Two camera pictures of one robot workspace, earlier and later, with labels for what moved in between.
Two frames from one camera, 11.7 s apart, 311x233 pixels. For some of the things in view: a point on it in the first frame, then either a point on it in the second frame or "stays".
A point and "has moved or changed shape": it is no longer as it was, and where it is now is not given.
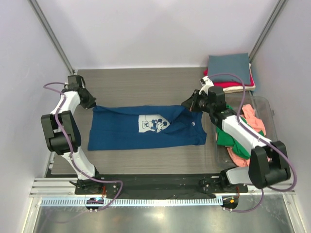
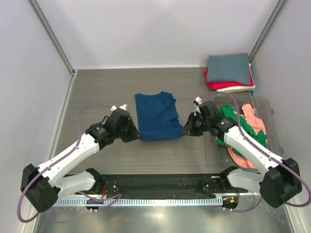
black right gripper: [191, 102] → [189, 127]
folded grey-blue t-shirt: [236, 64] stays
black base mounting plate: [159, 185] stays
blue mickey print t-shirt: [118, 127] has moved or changed shape
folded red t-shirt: [225, 84] stays
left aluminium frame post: [52, 35] stays
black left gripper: [91, 103] → [134, 134]
